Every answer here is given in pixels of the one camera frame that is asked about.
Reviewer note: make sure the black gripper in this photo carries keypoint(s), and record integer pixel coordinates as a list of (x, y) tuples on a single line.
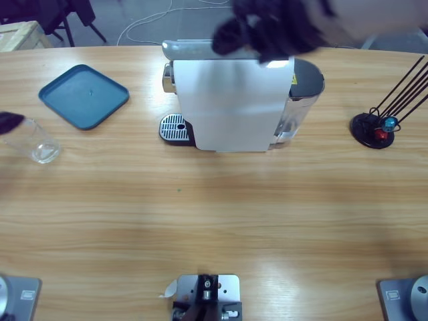
[(284, 23)]

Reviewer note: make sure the clear drinking glass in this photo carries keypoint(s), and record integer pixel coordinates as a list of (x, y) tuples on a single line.
[(43, 150)]

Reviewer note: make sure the black chair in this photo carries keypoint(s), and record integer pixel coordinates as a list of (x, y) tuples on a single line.
[(80, 10)]

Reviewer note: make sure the red coffee capsule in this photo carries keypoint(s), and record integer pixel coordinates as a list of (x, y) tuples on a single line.
[(380, 134)]

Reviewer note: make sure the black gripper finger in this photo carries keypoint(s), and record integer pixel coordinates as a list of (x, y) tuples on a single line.
[(10, 121)]

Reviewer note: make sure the white mount with dark post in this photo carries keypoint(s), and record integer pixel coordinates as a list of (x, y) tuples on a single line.
[(207, 294)]

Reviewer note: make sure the black capsule holder with rods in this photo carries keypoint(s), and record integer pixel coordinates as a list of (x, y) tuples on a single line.
[(364, 128)]

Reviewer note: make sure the wooden crate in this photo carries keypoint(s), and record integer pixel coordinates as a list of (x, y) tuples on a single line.
[(23, 35)]

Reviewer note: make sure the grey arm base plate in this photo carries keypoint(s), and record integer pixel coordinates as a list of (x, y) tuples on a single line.
[(20, 297), (404, 297)]

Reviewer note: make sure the white metal frame leg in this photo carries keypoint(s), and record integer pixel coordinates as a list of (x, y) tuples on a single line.
[(368, 43)]

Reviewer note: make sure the teal plastic tray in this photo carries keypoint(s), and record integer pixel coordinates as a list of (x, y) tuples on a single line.
[(83, 93)]

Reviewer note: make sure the blue coffee capsule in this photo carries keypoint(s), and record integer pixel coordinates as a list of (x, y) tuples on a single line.
[(389, 123)]

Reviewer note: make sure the white capsule coffee machine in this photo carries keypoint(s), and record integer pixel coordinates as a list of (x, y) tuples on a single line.
[(227, 100)]

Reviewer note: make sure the white paper tag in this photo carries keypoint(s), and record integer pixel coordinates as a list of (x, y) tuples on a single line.
[(170, 289)]

